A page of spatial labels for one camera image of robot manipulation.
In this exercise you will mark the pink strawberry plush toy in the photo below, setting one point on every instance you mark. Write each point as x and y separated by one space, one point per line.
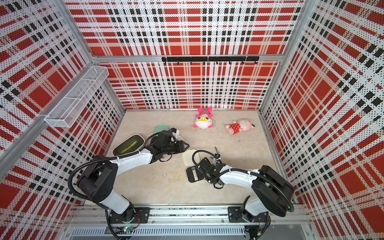
243 125

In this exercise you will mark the green nail kit case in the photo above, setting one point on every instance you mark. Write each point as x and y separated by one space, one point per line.
161 127

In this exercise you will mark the cream nail kit case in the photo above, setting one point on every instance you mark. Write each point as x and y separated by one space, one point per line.
193 174

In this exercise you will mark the black hook rail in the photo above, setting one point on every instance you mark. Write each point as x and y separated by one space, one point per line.
211 59

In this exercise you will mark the green oval tray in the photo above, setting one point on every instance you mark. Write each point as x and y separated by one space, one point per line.
130 145

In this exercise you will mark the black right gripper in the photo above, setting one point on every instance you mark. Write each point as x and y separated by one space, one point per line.
207 177

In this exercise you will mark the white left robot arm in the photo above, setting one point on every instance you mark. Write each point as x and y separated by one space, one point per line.
94 181

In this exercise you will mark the clear wall shelf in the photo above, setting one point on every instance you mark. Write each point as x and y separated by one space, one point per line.
68 109

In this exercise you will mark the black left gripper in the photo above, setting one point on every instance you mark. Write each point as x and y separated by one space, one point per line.
180 146

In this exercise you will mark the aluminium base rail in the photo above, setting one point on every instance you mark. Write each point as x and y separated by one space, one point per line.
166 222

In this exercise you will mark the pink owl plush toy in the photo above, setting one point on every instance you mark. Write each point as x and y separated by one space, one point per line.
204 118

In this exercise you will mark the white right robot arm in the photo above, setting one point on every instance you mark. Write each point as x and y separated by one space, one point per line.
273 193

